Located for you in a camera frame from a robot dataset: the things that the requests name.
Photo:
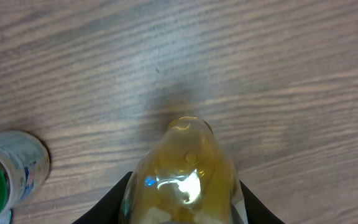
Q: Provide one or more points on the yellow dish soap bottle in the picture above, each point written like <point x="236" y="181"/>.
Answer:
<point x="186" y="178"/>

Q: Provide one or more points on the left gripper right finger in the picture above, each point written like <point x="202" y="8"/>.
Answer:
<point x="257" y="212"/>

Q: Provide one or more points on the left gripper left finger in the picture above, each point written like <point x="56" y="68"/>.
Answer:
<point x="106" y="211"/>

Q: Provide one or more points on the green lid jar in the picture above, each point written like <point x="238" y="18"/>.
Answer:
<point x="24" y="167"/>

